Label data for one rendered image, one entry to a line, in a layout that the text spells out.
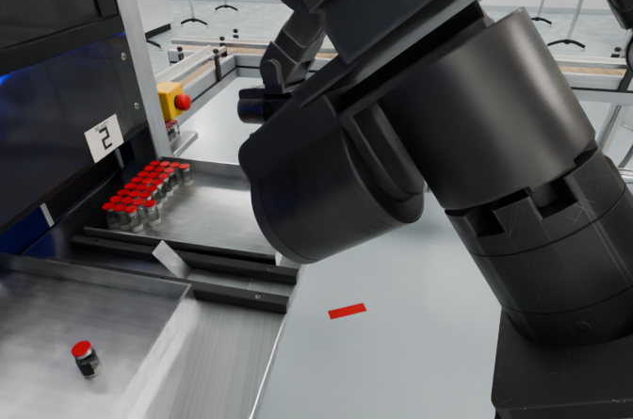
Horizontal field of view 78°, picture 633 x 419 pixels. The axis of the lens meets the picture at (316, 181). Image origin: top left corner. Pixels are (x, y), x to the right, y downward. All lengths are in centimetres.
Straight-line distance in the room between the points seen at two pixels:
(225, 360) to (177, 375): 6
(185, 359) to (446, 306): 140
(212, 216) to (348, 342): 100
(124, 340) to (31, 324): 14
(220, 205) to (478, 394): 116
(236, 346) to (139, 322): 15
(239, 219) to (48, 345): 34
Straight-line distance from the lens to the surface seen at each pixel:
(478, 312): 186
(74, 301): 71
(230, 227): 75
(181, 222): 79
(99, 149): 82
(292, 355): 162
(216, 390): 55
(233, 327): 60
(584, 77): 163
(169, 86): 102
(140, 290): 67
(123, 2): 89
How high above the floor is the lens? 135
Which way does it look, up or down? 33 degrees down
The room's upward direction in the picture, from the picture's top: straight up
